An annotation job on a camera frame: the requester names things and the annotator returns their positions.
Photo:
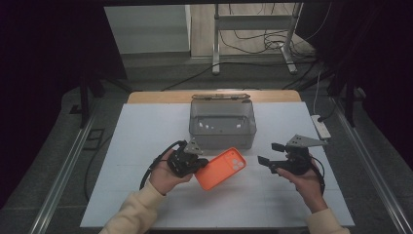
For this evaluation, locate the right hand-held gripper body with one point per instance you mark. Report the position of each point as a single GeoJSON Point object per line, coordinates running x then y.
{"type": "Point", "coordinates": [297, 162]}

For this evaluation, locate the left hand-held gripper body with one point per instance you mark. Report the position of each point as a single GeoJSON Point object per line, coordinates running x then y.
{"type": "Point", "coordinates": [181, 162]}

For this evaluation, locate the orange phone case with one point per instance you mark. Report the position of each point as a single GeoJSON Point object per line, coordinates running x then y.
{"type": "Point", "coordinates": [217, 170]}

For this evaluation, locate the grey transparent storage box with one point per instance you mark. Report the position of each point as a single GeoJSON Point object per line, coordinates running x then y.
{"type": "Point", "coordinates": [222, 133]}

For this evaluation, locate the person's left hand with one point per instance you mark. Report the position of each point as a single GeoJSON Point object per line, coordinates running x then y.
{"type": "Point", "coordinates": [164, 177]}

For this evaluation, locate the person's right hand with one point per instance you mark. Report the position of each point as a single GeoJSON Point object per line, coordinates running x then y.
{"type": "Point", "coordinates": [308, 188]}

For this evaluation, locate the white power strip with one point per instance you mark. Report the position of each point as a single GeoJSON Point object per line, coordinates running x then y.
{"type": "Point", "coordinates": [321, 128]}

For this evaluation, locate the clear box lid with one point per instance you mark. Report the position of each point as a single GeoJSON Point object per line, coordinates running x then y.
{"type": "Point", "coordinates": [220, 96]}

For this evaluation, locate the wooden table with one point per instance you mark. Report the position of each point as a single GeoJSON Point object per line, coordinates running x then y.
{"type": "Point", "coordinates": [156, 97]}

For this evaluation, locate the black stand legs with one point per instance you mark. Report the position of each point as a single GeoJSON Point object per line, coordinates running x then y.
{"type": "Point", "coordinates": [85, 97]}
{"type": "Point", "coordinates": [349, 104]}

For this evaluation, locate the black curtain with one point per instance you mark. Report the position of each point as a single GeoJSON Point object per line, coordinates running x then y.
{"type": "Point", "coordinates": [45, 65]}
{"type": "Point", "coordinates": [373, 65]}

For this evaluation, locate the grey metal stand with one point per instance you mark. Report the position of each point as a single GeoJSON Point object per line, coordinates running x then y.
{"type": "Point", "coordinates": [216, 39]}

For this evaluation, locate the aluminium floor rail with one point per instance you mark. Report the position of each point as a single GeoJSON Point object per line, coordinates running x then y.
{"type": "Point", "coordinates": [373, 175]}
{"type": "Point", "coordinates": [65, 175]}

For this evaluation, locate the white wall panel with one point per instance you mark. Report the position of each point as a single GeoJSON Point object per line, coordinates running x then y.
{"type": "Point", "coordinates": [146, 29]}

